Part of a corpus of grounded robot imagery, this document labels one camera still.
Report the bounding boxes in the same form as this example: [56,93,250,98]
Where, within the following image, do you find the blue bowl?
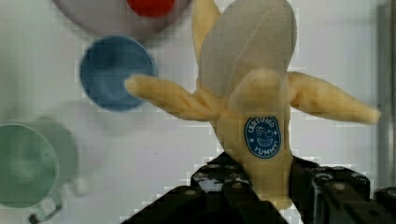
[79,35,158,112]

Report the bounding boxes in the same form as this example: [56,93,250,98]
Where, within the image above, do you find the green mug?
[0,119,81,224]

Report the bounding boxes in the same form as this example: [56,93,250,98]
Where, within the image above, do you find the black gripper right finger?
[290,157,396,224]

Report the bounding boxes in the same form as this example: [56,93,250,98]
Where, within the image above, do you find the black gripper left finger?
[121,153,288,224]

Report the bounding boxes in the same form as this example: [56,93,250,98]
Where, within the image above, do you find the grey round plate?
[52,0,192,40]

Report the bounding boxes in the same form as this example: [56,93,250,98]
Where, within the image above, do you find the plush peeled banana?
[125,0,380,210]

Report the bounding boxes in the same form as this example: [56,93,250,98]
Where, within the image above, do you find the red ketchup bottle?
[127,0,176,18]

